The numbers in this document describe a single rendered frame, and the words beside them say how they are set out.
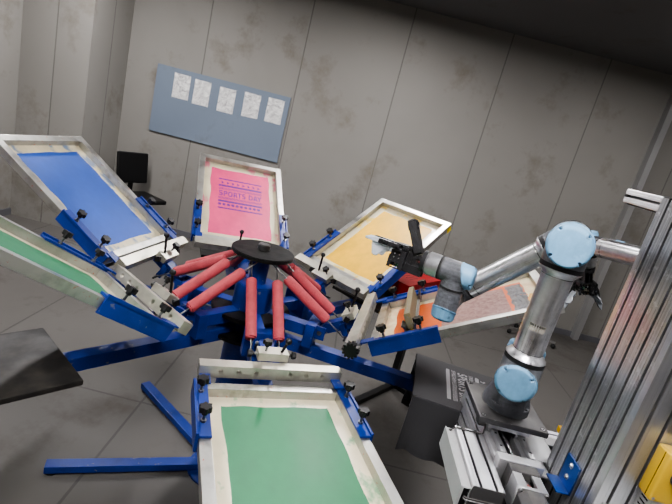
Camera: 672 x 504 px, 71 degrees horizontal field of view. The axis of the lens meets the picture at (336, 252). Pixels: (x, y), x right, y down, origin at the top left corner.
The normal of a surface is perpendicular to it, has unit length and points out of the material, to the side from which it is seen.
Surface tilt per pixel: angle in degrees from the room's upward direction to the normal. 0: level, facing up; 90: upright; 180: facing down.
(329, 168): 90
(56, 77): 90
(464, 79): 90
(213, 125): 90
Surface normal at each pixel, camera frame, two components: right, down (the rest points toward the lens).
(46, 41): -0.06, 0.25
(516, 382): -0.47, 0.25
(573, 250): -0.41, 0.00
